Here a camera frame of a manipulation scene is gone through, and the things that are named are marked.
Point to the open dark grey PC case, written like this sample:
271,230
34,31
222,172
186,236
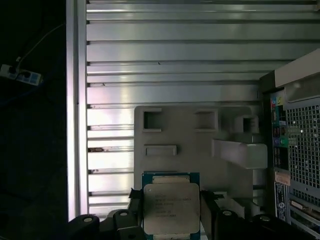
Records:
302,140

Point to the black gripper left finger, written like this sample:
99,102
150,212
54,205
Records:
136,207

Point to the grey plastic parts rack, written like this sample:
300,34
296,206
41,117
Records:
190,155

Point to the white power strip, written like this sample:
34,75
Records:
27,76

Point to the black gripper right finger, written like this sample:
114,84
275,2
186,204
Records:
208,215

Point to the silver topped CPU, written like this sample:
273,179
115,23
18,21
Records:
170,207

